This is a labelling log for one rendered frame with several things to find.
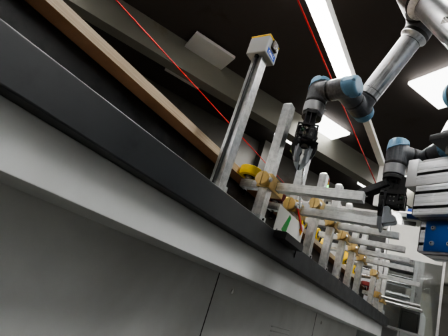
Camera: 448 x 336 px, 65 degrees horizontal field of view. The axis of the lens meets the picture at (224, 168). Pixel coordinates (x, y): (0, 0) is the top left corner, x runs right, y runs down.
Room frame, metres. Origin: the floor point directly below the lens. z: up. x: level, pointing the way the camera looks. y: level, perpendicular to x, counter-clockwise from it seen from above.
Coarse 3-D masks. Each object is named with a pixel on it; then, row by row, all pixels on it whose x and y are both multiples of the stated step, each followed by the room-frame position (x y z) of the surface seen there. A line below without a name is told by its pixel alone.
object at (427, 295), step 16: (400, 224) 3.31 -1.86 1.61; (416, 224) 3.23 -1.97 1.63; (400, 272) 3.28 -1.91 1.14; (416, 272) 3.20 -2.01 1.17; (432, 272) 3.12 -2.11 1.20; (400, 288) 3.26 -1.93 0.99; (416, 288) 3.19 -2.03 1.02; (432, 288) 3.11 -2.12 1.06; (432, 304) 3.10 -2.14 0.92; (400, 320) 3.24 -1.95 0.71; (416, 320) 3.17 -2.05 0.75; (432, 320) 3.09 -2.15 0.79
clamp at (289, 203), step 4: (284, 200) 1.31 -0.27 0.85; (288, 200) 1.30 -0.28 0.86; (292, 200) 1.29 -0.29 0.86; (296, 200) 1.30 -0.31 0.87; (284, 204) 1.31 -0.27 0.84; (288, 204) 1.30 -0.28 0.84; (292, 204) 1.29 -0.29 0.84; (288, 208) 1.29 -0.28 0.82; (292, 208) 1.29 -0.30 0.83; (296, 212) 1.31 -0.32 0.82; (300, 212) 1.34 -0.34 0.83; (300, 216) 1.34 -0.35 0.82; (304, 216) 1.37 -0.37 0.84; (304, 220) 1.38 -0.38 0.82
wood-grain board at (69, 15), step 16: (32, 0) 0.61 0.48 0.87; (48, 0) 0.60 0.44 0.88; (48, 16) 0.64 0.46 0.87; (64, 16) 0.63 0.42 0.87; (64, 32) 0.68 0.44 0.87; (80, 32) 0.66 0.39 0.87; (96, 32) 0.69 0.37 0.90; (96, 48) 0.71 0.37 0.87; (112, 48) 0.73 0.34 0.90; (112, 64) 0.75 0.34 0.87; (128, 64) 0.77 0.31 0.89; (128, 80) 0.81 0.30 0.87; (144, 80) 0.82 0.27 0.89; (144, 96) 0.87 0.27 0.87; (160, 96) 0.87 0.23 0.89; (160, 112) 0.93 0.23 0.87; (176, 112) 0.93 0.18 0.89; (176, 128) 1.01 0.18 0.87; (192, 128) 1.00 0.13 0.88; (208, 144) 1.07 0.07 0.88; (240, 176) 1.26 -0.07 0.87; (256, 192) 1.39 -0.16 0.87
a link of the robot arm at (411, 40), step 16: (416, 32) 0.95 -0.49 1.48; (400, 48) 0.98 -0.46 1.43; (416, 48) 0.98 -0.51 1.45; (384, 64) 1.02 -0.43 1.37; (400, 64) 1.00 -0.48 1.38; (368, 80) 1.06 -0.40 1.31; (384, 80) 1.03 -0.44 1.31; (368, 96) 1.05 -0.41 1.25; (352, 112) 1.09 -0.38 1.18; (368, 112) 1.09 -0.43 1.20
